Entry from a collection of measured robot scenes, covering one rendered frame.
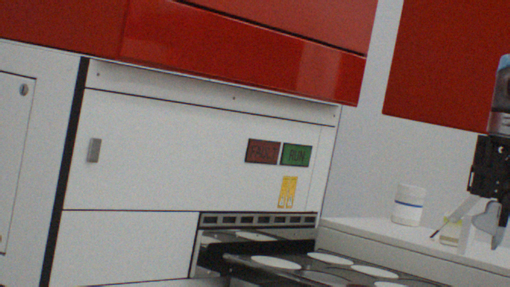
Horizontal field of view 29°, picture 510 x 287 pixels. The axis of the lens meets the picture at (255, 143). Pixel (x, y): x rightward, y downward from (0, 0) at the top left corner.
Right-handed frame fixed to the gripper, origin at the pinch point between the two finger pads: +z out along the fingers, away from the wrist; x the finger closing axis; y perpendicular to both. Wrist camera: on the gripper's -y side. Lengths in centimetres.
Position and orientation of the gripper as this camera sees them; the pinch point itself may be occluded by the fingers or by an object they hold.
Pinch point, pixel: (497, 244)
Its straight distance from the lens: 193.2
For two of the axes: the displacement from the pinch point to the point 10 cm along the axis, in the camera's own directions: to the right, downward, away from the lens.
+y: -9.8, -1.8, 1.0
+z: -1.7, 9.8, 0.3
